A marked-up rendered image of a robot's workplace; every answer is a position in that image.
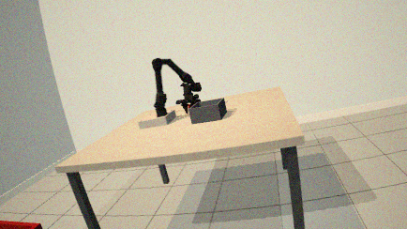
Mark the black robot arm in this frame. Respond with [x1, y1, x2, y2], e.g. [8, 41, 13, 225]
[152, 58, 202, 117]

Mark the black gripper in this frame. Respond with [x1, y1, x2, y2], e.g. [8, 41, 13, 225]
[176, 92, 201, 114]

